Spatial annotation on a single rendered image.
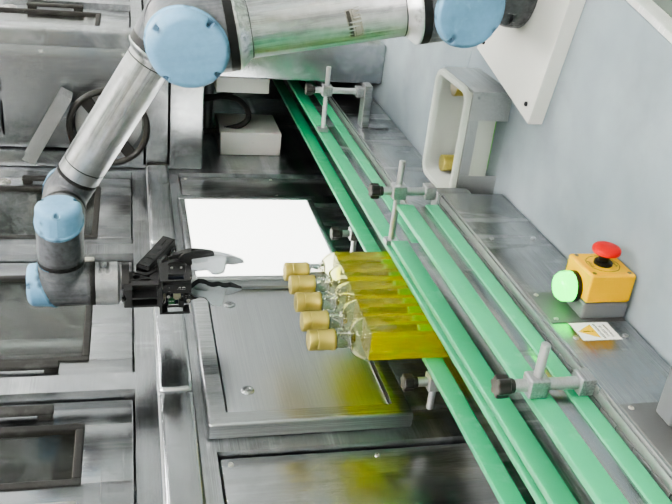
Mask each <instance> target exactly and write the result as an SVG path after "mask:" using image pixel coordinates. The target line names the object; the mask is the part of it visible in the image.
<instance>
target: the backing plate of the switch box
mask: <svg viewBox="0 0 672 504"><path fill-rule="evenodd" d="M658 403H659V402H649V403H632V404H620V406H621V407H622V409H623V410H624V411H625V412H626V413H627V415H628V416H629V417H630V418H631V420H632V421H633V422H634V423H635V424H636V426H637V427H638V428H639V429H640V430H641V432H642V433H643V434H644V435H645V436H646V438H647V439H648V440H649V441H650V442H651V444H652V445H653V446H654V447H655V449H656V450H657V451H658V452H659V453H660V455H661V456H662V457H663V458H664V459H665V461H666V462H667V463H668V464H669V465H670V467H671V468H672V427H671V426H669V425H668V424H667V423H666V422H665V421H664V420H663V419H662V418H661V416H660V415H659V414H658V413H657V412H656V409H657V406H658Z"/></svg>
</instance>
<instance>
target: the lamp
mask: <svg viewBox="0 0 672 504"><path fill-rule="evenodd" d="M552 290H553V294H554V296H555V297H556V298H557V299H558V300H560V301H569V302H576V301H578V300H579V299H580V297H581V295H582V291H583V283H582V278H581V276H580V274H579V273H578V272H577V271H576V270H568V271H560V272H558V273H557V274H556V275H555V276H554V278H553V281H552Z"/></svg>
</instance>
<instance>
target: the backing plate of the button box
mask: <svg viewBox="0 0 672 504"><path fill-rule="evenodd" d="M527 294H528V295H529V296H530V297H531V299H532V300H533V301H534V302H535V303H536V305H537V306H538V307H539V308H540V309H541V311H542V312H543V313H544V314H545V315H546V317H547V318H548V319H549V320H550V322H551V323H552V324H554V323H583V322H618V321H626V320H625V319H624V318H623V317H615V318H580V317H579V316H578V315H577V313H576V312H575V311H574V310H573V309H572V308H571V307H570V306H569V304H568V303H567V302H566V301H560V300H558V299H557V298H556V297H555V296H554V294H553V292H527Z"/></svg>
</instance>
